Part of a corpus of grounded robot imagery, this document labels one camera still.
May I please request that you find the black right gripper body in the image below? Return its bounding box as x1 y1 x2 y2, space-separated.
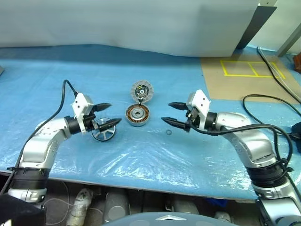
184 106 201 129

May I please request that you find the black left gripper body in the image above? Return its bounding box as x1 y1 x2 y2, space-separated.
83 105 101 132

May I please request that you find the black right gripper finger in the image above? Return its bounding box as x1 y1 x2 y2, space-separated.
167 101 189 112
160 116 190 133

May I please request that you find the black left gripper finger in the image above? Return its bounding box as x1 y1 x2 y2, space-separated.
97 118 123 133
95 102 112 113

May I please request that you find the silver spoked motor rotor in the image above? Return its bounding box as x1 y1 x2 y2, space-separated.
91 117 117 142

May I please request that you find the motor stator with copper windings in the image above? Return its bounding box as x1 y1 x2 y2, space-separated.
123 104 151 128

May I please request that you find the silver motor end cap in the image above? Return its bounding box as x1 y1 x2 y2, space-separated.
129 80 155 103

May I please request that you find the brown cardboard sheet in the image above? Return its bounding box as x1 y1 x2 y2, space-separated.
200 54 301 105

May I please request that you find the blue table cover with film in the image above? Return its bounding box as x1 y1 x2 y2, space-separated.
0 44 301 201

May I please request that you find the grey rounded shape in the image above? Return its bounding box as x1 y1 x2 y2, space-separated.
104 191 130 222

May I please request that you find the white shoe-like object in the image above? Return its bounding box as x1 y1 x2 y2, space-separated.
66 187 94 226

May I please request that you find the white backdrop sheet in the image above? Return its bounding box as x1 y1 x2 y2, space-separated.
0 0 263 58

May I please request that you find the grey shape with white chevron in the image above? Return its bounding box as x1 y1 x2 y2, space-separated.
103 211 227 226

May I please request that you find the black power plug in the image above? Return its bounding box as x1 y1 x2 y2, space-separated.
291 122 301 152

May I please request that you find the dark grey panel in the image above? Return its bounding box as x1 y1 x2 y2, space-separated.
236 5 278 50

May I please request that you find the red-brown object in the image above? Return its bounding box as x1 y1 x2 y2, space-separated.
293 52 301 72

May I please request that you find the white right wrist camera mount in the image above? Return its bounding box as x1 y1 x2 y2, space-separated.
186 89 212 130

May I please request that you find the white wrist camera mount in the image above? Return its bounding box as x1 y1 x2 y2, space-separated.
70 93 95 134
186 89 212 130

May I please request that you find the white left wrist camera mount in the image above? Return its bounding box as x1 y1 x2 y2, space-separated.
70 93 95 134

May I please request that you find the black looped table cable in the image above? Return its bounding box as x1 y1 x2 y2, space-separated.
242 94 301 137

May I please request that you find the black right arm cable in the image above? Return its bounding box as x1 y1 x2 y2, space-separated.
188 119 294 189

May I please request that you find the long black cable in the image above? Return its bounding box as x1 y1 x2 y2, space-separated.
257 46 301 105

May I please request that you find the long grey cable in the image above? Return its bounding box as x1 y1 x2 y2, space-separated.
259 49 301 97

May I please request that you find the grey metal post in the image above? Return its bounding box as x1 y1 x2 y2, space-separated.
277 21 301 57

